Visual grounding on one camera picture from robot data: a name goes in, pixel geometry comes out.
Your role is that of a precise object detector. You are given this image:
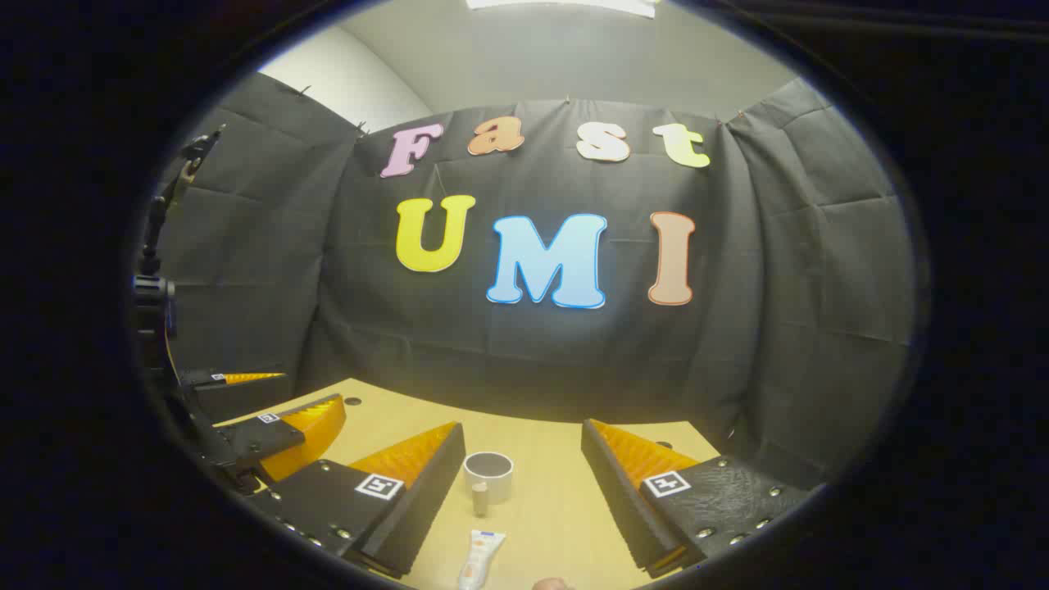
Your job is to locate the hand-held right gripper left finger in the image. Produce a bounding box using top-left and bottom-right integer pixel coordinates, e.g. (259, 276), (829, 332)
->
(246, 422), (466, 579)

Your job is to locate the white toothpaste tube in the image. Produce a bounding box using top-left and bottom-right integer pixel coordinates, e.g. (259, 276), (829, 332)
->
(457, 529), (506, 590)

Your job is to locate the black backdrop cloth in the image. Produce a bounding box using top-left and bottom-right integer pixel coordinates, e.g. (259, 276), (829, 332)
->
(152, 72), (917, 492)

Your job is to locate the white ceiling light panel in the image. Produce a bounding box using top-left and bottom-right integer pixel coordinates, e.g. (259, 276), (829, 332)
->
(465, 0), (661, 19)

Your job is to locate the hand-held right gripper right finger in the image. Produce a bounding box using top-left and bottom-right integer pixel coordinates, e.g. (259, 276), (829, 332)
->
(581, 419), (820, 579)

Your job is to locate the wooden desktop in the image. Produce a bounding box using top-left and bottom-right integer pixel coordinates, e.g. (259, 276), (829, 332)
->
(215, 378), (722, 590)

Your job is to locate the white cup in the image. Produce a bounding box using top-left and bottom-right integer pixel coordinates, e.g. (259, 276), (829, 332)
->
(463, 452), (515, 517)

